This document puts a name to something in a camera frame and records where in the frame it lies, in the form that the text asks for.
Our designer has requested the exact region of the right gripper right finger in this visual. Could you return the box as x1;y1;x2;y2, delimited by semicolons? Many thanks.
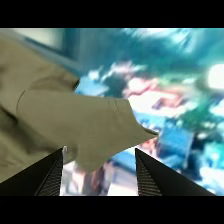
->
134;147;217;197

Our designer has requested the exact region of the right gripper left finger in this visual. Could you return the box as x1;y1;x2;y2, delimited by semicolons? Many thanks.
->
0;146;65;197

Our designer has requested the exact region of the olive green shirt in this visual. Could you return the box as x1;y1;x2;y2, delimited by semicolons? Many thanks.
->
0;33;160;184

